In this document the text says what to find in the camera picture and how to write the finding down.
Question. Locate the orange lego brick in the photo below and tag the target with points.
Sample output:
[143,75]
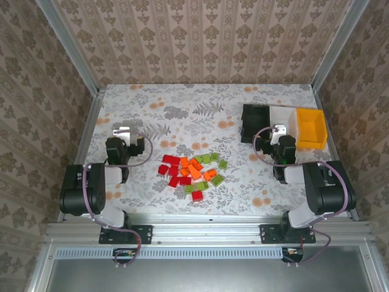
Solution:
[194,173]
[183,161]
[209,174]
[196,164]
[184,171]

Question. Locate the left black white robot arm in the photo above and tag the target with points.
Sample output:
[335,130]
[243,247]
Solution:
[97,188]

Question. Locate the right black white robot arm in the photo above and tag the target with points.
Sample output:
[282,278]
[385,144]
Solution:
[322,188]

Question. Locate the yellow plastic bin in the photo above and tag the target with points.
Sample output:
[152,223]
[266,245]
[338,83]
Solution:
[310,127]

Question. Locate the white plastic bin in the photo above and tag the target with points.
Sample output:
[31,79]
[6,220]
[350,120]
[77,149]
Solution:
[281,115]

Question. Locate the black plastic bin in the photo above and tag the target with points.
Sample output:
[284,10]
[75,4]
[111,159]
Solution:
[253,118]

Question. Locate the red lego brick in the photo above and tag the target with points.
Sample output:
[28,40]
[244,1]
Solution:
[185,181]
[163,169]
[197,196]
[171,159]
[174,182]
[174,170]

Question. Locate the green lego brick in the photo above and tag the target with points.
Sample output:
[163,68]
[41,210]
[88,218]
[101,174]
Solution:
[223,164]
[199,158]
[206,158]
[214,156]
[202,185]
[189,189]
[217,180]

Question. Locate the floral patterned tablecloth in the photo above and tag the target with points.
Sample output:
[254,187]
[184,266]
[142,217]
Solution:
[194,121]

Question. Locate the aluminium base extrusion beam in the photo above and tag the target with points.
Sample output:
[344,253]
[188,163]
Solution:
[209,231]

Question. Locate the grey metal panel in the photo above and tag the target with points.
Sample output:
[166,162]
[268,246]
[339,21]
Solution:
[209,275]

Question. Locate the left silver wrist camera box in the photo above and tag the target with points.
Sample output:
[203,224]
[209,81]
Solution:
[121,132]

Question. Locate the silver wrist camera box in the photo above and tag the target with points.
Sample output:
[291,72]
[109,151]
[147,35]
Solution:
[121,132]
[279,130]

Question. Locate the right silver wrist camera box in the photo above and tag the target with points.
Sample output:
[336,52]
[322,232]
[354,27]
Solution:
[279,130]

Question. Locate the aluminium table side rail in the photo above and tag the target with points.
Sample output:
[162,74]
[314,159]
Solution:
[334,143]
[86,137]

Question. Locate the aluminium frame post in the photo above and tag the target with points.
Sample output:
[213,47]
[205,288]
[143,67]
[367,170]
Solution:
[68,45]
[340,45]

